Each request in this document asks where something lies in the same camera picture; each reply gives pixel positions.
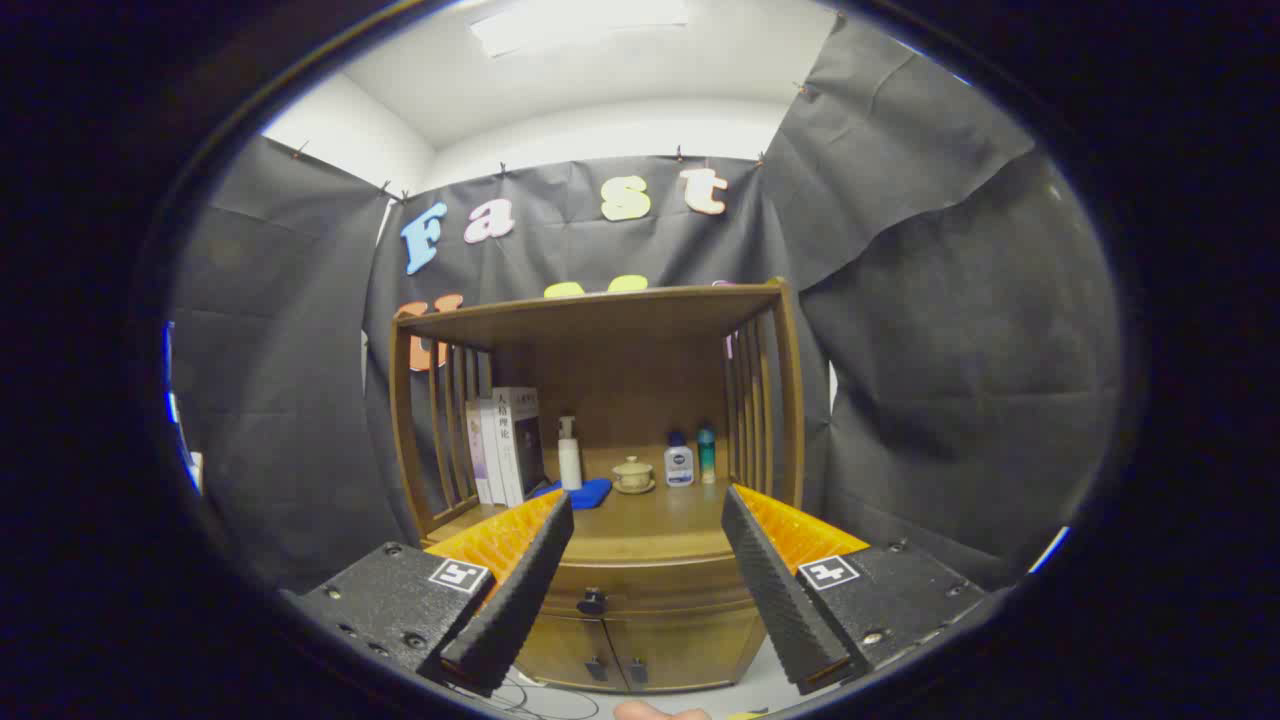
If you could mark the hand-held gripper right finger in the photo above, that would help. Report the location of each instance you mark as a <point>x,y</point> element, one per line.
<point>775,590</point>

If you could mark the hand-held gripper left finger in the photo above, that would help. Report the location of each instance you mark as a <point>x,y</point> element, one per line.
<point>520,600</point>

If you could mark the wooden countertop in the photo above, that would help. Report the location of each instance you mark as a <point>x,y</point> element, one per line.
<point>660,520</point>

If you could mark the wooden cabinet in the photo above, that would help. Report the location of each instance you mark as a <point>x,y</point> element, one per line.
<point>650,390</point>

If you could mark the blue folded cloth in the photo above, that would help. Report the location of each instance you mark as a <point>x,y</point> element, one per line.
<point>580,493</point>

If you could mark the white pump bottle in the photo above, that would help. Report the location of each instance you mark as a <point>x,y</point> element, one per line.
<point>569,465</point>

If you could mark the teal spray bottle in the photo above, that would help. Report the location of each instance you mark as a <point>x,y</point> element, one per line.
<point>706,455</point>

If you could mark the thin white book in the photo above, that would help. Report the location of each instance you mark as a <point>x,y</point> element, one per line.
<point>492,450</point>

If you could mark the white lotion bottle blue cap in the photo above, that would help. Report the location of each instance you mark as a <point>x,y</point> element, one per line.
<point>679,468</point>

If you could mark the pale purple book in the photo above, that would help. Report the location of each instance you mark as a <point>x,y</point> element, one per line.
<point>474,450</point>

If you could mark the thick white book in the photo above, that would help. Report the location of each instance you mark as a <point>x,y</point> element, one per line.
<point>522,440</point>

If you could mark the lidded ceramic tea cup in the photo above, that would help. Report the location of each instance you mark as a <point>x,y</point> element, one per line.
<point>633,475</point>

